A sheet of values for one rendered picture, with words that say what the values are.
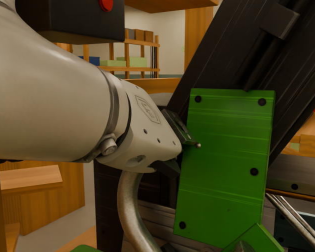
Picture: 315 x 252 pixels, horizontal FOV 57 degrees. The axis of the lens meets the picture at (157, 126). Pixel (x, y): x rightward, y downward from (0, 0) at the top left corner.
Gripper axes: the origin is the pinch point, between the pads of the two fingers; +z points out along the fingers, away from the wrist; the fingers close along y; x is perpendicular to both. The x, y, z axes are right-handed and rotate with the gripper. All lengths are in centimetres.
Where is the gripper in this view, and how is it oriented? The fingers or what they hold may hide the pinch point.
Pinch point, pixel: (165, 136)
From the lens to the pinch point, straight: 40.0
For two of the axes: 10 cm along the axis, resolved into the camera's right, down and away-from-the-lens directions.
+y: -5.1, -7.7, 3.8
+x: -7.4, 6.2, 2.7
